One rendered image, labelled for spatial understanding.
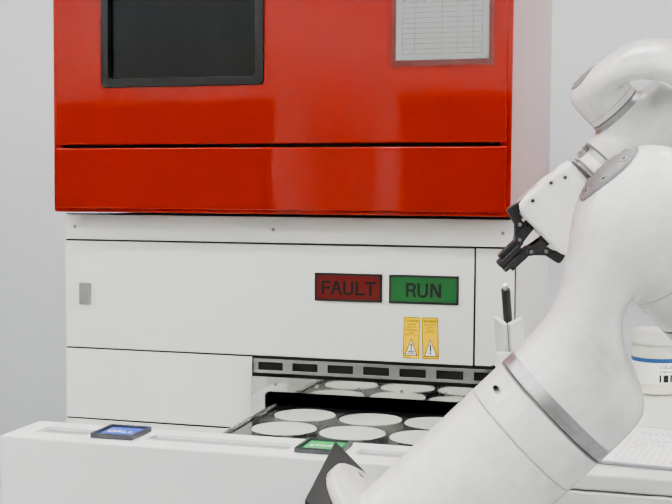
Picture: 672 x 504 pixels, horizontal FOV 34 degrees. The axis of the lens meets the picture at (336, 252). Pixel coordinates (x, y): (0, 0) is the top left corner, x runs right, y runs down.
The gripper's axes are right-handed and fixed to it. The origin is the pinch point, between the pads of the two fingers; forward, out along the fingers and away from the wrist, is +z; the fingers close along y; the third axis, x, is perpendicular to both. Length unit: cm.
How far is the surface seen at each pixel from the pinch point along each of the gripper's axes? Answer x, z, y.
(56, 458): -27, 56, -26
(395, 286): 27.6, 17.3, -4.3
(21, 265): 210, 120, -70
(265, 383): 31, 46, -7
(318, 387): 28.3, 39.0, -0.9
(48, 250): 208, 109, -67
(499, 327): -10.9, 7.5, 3.5
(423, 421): 14.5, 28.0, 12.3
